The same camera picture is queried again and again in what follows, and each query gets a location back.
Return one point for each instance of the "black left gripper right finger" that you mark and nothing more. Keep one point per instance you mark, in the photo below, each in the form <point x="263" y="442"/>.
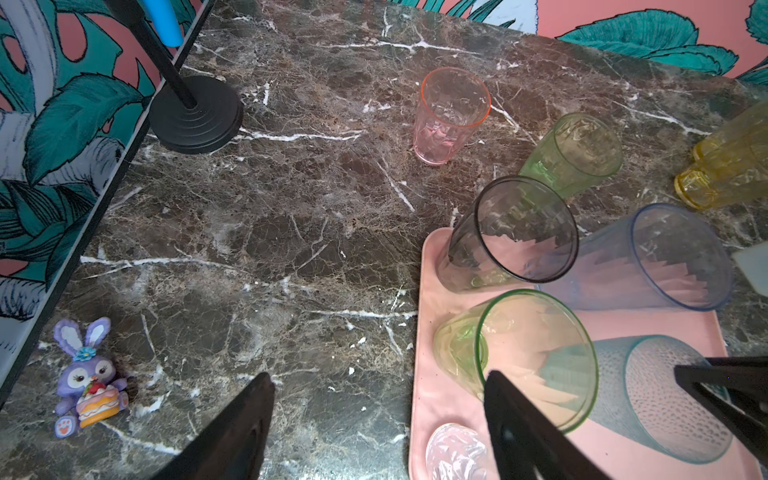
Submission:
<point x="526" y="445"/>

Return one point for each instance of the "black microphone stand base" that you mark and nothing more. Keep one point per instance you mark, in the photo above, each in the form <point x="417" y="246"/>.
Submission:
<point x="190" y="115"/>

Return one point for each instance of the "tall blue glass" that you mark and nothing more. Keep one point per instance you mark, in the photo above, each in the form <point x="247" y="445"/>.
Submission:
<point x="660" y="257"/>

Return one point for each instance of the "tall yellow glass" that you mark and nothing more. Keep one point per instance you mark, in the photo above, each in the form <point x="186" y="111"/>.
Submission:
<point x="746" y="123"/>

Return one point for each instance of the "short pink glass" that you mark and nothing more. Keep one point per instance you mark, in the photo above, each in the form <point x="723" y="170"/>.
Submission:
<point x="453" y="104"/>

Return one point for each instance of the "short yellow glass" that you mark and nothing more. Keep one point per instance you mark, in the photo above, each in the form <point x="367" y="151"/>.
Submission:
<point x="725" y="173"/>

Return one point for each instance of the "tall green glass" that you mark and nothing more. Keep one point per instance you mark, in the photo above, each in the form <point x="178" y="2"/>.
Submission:
<point x="535" y="341"/>

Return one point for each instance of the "frosted teal cup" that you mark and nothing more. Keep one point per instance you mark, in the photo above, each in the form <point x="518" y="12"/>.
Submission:
<point x="640" y="399"/>

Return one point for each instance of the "tall smoky grey glass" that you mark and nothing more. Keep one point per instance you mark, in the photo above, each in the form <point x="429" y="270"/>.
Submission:
<point x="517" y="231"/>

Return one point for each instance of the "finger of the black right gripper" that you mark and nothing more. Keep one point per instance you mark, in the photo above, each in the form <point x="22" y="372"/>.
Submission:
<point x="733" y="390"/>

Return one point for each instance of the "blue toy microphone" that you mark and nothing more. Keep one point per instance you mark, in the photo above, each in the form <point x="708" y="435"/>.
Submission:
<point x="164" y="20"/>

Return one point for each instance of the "purple bunny toy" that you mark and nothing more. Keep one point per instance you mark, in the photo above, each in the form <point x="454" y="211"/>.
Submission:
<point x="89" y="388"/>

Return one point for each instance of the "tall clear glass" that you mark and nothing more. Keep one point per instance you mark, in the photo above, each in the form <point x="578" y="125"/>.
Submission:
<point x="456" y="452"/>

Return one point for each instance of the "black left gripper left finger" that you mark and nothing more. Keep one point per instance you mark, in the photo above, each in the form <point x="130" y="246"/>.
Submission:
<point x="233" y="445"/>

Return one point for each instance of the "short green glass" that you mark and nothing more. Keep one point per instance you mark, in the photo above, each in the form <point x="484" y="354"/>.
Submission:
<point x="579" y="152"/>

